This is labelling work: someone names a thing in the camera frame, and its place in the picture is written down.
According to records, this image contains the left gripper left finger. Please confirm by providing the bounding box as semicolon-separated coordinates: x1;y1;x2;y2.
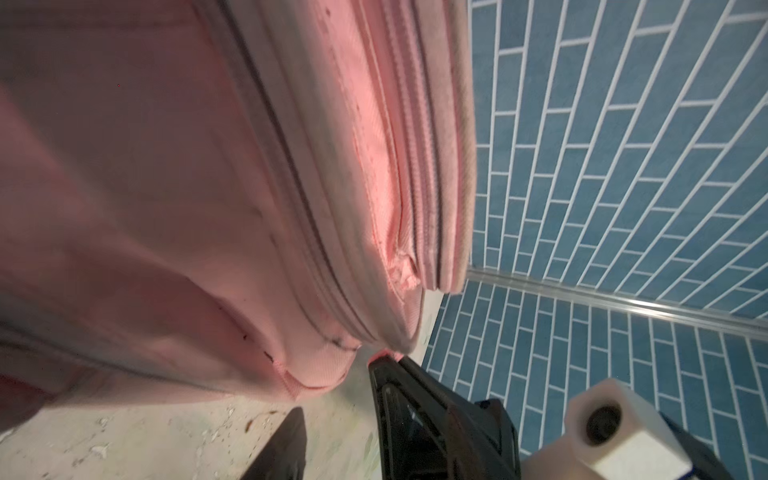
241;407;308;480

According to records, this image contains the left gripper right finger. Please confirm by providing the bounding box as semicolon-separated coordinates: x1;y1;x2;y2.
368;353;521;479

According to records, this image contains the pink student backpack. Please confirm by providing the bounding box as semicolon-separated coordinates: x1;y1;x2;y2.
1;1;477;430

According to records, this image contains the right corner aluminium post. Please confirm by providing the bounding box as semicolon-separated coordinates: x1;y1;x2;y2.
467;268;767;341

